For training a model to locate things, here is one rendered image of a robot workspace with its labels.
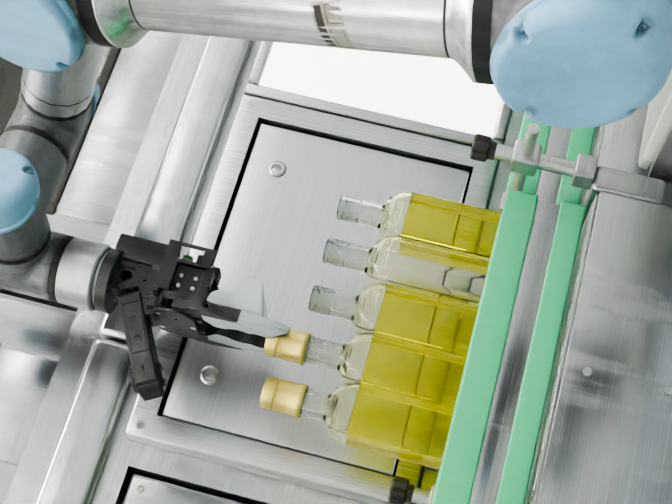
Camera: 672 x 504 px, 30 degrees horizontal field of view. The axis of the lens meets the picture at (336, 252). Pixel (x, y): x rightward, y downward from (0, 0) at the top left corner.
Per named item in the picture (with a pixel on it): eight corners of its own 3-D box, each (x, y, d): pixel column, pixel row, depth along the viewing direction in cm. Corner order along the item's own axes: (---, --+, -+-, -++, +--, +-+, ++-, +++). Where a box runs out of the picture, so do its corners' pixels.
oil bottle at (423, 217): (569, 249, 142) (385, 206, 144) (578, 227, 137) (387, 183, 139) (560, 294, 139) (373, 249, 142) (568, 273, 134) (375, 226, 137)
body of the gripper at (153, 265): (221, 250, 134) (115, 224, 136) (197, 322, 131) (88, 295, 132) (227, 278, 141) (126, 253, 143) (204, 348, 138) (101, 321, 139)
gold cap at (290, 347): (312, 340, 136) (273, 330, 137) (311, 328, 133) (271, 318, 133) (303, 370, 135) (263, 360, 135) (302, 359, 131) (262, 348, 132)
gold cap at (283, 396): (308, 392, 134) (269, 382, 134) (308, 380, 130) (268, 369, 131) (299, 423, 132) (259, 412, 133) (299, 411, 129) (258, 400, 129)
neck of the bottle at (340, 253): (370, 253, 140) (329, 243, 140) (371, 242, 137) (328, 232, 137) (364, 277, 138) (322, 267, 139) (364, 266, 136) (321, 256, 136)
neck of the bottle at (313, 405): (330, 399, 133) (286, 387, 134) (329, 389, 130) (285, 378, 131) (322, 425, 132) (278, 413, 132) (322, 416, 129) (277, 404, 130)
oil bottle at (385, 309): (550, 341, 137) (360, 294, 139) (558, 323, 132) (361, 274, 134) (540, 389, 135) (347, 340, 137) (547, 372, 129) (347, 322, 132)
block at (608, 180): (646, 216, 133) (581, 201, 134) (667, 173, 125) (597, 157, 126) (641, 245, 132) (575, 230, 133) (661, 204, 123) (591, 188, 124)
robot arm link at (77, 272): (49, 287, 133) (64, 315, 140) (90, 297, 132) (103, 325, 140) (73, 225, 136) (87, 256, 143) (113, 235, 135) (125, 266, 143)
